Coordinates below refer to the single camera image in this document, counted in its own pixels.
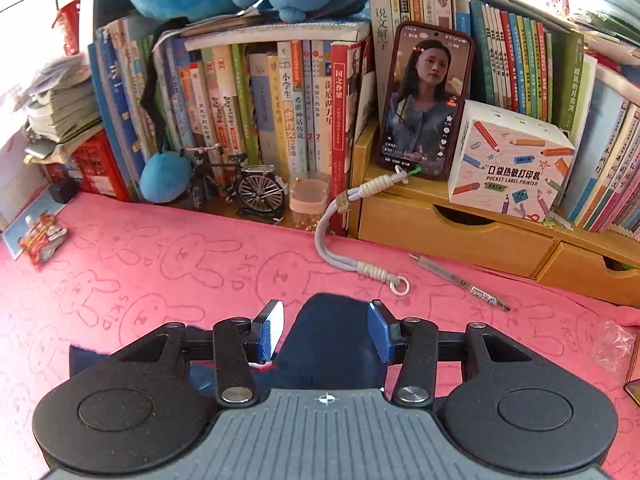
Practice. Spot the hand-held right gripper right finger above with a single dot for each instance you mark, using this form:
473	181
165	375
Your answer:
380	332

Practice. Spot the navy and white jacket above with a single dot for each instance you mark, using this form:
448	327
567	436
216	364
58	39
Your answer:
325	340

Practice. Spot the wooden organizer drawer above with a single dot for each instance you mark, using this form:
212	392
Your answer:
450	240
580	275

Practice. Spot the clear plastic bag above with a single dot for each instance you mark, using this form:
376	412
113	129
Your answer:
612	347

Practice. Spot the wooden desk organizer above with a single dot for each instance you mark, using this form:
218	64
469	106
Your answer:
400	190

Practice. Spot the smartphone in red case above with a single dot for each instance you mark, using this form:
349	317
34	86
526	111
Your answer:
425	110

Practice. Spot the red snack packet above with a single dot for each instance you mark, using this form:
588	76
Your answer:
42	237

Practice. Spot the clear jar with pink lid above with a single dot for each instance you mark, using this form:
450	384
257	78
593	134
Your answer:
310	202

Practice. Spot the clear gel pen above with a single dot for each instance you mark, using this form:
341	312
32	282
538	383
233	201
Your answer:
450	276

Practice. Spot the white pencil-print box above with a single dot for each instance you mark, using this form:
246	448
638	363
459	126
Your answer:
510	170

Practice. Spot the small black box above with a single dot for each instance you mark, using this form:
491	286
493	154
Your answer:
62	191

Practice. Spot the black model bicycle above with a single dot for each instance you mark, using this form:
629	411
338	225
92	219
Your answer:
260	192

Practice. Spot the red plastic basket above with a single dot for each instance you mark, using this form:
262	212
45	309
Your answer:
67	25

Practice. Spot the row of thin colourful books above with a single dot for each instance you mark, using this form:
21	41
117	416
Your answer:
520	65

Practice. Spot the row of thick upright books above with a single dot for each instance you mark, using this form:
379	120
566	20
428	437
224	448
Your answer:
260	100

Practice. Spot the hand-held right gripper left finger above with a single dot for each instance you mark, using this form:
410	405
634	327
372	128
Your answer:
272	332

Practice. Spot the stack of papers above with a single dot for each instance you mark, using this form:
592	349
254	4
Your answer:
60	110

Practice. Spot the red plastic crate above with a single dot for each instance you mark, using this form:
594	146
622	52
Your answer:
95	170

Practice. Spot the blue round plush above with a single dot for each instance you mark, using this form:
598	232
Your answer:
165	177

